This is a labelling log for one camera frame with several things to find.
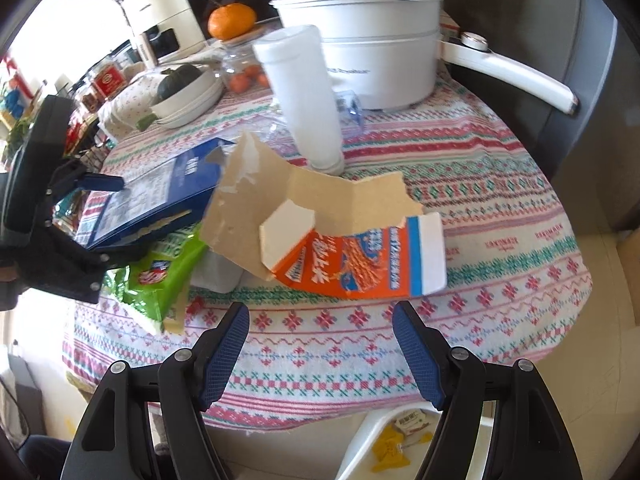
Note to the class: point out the clear plastic packaging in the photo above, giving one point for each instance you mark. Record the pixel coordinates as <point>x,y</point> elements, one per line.
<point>350,107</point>

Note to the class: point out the white electric pot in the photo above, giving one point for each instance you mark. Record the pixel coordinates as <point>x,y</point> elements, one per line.
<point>380,50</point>

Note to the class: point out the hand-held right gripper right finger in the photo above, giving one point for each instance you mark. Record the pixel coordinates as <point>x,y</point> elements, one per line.
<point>417,355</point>

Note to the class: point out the white trash bin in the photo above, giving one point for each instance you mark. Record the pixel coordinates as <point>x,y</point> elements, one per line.
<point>367,440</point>

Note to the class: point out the white plastic cup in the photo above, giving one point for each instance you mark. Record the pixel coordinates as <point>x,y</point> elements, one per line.
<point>305,95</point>

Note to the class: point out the orange mandarin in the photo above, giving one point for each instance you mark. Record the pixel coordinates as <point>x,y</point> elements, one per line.
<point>232,21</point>

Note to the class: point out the green squash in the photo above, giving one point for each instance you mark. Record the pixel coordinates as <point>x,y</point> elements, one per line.
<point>177,82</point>

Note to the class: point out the blue cardboard box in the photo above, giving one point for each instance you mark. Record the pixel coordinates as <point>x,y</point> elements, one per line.
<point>175,185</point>

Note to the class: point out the white dotted cloth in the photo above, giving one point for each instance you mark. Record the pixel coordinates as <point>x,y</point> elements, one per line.
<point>125,110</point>

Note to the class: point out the white bowl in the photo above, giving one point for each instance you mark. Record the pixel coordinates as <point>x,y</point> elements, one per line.
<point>190,102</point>

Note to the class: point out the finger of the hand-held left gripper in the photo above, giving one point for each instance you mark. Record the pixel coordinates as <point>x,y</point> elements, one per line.
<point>102,184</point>
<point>65,265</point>

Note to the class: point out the patterned red green tablecloth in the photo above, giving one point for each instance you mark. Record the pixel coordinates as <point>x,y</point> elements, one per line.
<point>475,170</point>

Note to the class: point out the white air fryer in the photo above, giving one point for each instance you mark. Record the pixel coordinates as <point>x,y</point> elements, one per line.
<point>160,15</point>

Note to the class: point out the grey refrigerator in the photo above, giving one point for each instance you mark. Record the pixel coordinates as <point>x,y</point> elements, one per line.
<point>590,60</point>

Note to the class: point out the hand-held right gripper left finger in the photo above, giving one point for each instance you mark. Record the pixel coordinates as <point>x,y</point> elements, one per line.
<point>225,355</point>

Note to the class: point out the torn orange cardboard carton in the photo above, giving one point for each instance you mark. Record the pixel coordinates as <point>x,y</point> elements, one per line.
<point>350,265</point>

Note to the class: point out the yellow wrapper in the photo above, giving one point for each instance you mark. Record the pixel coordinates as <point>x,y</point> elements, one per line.
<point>392,452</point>

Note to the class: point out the red labelled jar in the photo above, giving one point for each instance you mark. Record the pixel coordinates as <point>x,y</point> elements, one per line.
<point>107,82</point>

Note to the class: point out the green snack packet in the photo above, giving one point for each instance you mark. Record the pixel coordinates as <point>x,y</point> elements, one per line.
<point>160,275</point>

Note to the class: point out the small white packet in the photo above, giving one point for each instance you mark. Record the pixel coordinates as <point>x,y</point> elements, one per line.
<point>410,421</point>

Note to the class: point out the glass jar of small oranges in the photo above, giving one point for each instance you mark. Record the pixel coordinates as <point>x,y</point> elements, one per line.
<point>240,70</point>

